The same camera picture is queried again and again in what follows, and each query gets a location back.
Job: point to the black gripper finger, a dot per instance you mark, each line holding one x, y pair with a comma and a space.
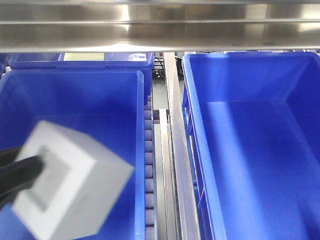
20, 175
8, 155

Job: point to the gray square hollow base block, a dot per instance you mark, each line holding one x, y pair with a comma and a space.
80, 183

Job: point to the blue target bin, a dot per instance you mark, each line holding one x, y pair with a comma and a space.
107, 104

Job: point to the blue empty bin right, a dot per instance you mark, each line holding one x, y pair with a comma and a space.
253, 125

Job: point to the left steel shelf rack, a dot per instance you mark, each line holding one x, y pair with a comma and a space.
167, 26

